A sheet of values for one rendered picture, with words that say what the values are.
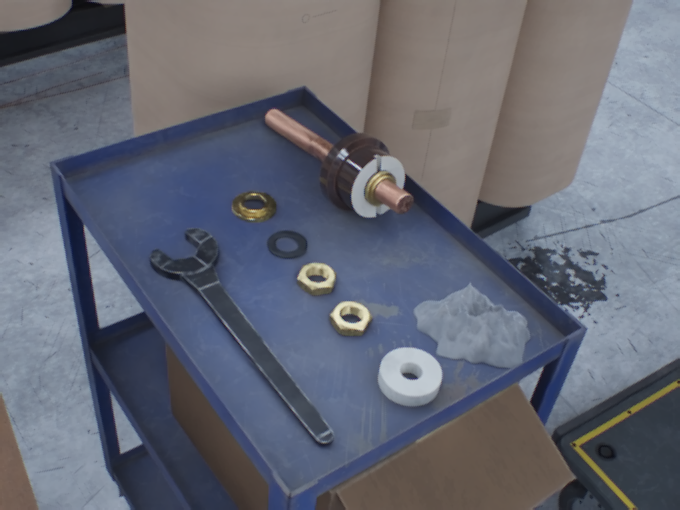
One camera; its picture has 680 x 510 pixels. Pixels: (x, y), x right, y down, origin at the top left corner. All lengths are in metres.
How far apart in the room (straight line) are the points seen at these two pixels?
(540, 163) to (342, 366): 1.42
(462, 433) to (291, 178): 0.46
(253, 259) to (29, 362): 1.17
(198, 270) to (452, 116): 0.95
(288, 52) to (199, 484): 0.73
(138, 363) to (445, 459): 0.64
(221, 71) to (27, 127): 1.57
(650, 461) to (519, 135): 0.93
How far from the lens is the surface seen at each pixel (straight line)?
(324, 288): 1.05
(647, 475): 1.72
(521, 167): 2.29
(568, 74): 2.17
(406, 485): 0.98
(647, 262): 2.69
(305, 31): 1.47
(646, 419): 1.80
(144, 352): 1.48
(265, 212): 1.16
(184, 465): 1.33
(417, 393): 0.95
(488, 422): 1.05
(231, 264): 1.09
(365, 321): 1.01
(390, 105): 1.82
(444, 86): 1.81
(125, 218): 1.17
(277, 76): 1.48
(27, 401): 2.10
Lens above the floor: 1.63
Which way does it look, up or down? 42 degrees down
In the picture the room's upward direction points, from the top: 7 degrees clockwise
